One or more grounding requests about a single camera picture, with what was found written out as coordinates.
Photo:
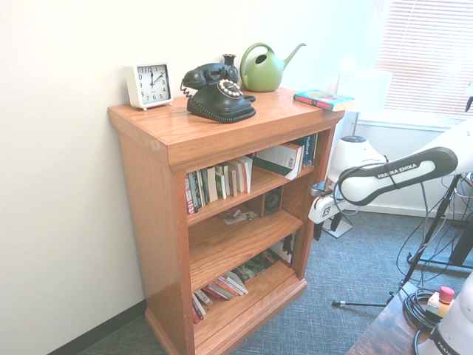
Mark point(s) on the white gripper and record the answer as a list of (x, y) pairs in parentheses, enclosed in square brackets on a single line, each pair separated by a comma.
[(323, 209)]

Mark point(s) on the teal and red paperback book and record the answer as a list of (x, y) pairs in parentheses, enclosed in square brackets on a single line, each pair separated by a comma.
[(321, 97)]

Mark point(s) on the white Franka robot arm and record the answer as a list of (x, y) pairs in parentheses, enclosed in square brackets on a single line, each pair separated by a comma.
[(406, 174)]

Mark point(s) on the book with black animal cover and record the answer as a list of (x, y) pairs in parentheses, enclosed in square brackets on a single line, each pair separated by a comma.
[(286, 249)]

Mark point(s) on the small wooden speaker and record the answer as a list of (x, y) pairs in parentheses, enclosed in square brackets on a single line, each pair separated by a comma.
[(272, 201)]

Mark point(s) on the small photo card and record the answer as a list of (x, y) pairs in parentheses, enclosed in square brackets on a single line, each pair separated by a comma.
[(250, 214)]

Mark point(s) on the dark teal book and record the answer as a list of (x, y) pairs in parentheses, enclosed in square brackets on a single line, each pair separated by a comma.
[(314, 148)]

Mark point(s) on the green cover flat book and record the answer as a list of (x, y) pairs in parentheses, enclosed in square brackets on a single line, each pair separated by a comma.
[(255, 268)]

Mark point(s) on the blue Thailand guide book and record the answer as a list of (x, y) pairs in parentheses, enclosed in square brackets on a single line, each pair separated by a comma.
[(306, 148)]

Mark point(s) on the large green white book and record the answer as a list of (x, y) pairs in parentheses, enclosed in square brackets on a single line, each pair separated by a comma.
[(277, 157)]

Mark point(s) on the white paper card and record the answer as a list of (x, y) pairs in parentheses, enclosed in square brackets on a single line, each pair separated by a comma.
[(231, 219)]

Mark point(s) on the thick orange cover book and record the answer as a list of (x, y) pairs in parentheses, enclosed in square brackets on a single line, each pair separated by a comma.
[(245, 174)]

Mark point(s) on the tan paperback book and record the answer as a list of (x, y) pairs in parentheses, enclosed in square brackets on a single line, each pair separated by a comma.
[(228, 181), (234, 179)]

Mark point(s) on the white red paperback book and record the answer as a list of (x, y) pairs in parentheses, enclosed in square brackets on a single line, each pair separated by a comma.
[(220, 291), (234, 284)]

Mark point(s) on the bright green spine book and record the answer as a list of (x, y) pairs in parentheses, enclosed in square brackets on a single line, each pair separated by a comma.
[(221, 186)]

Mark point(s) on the white pages book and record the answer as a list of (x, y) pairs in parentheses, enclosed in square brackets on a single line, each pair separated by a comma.
[(211, 185)]

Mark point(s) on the dark green spine book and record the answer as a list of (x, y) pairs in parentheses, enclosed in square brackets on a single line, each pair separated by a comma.
[(203, 186), (195, 190)]

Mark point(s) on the red yellow emergency stop button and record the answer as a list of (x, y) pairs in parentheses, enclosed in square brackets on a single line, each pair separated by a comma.
[(445, 294)]

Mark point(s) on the black metal stand leg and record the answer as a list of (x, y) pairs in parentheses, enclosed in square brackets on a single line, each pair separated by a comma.
[(462, 247)]

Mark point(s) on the red white spine book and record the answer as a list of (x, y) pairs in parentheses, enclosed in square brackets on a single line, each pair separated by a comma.
[(190, 199)]

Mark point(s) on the white red small book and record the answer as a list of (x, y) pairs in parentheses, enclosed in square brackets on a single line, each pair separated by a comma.
[(204, 297)]

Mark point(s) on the oak wooden bookshelf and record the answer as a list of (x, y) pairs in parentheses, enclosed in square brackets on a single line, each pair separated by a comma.
[(221, 125)]

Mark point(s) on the red spine small book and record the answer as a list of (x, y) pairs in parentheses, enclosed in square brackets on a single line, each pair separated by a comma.
[(197, 312)]

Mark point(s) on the black vintage rotary telephone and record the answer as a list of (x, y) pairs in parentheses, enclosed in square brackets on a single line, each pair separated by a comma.
[(218, 103)]

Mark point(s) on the green plastic watering can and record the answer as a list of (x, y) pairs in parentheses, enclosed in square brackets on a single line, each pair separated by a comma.
[(260, 75)]

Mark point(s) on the dark ceramic vase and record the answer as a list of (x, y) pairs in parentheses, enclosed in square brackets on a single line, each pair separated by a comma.
[(229, 61)]

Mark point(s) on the white window blinds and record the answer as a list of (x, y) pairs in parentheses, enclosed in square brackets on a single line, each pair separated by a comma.
[(425, 44)]

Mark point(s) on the white square alarm clock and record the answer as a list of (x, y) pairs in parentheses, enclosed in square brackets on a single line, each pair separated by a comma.
[(151, 83)]

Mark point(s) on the black camera tripod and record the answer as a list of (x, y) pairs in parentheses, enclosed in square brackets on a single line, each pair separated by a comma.
[(424, 240)]

